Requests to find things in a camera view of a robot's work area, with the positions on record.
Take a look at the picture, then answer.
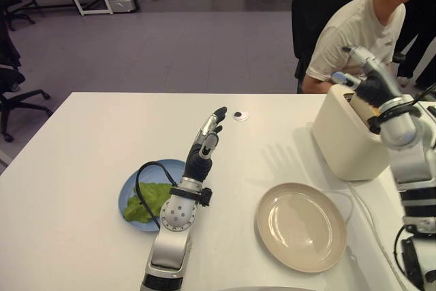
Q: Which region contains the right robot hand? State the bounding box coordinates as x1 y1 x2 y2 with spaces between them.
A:
332 46 405 110

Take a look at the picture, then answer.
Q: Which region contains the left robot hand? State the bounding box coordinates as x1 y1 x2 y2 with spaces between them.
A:
178 106 228 191

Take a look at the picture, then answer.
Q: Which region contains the bread slice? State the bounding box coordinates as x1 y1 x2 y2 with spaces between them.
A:
350 95 381 125

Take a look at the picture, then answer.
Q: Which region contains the blue plate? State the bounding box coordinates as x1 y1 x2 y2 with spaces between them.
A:
118 158 187 234

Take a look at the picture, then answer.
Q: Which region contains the green lettuce leaf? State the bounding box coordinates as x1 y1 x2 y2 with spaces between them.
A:
123 181 174 223

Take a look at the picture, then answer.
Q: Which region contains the person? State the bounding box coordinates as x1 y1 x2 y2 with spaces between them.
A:
394 0 436 90
301 0 436 95

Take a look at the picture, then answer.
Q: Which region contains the cream toaster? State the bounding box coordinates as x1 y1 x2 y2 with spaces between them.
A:
311 83 391 183

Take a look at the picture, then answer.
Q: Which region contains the black office chair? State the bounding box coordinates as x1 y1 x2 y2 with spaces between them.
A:
0 0 52 144
285 0 359 95

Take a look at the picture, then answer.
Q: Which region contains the beige plate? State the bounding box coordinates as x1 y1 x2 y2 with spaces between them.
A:
255 182 348 274

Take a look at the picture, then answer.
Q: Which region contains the black cable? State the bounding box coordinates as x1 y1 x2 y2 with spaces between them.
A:
135 162 178 232
408 82 436 105

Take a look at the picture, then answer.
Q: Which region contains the white cord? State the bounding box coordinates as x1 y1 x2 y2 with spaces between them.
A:
334 179 415 291

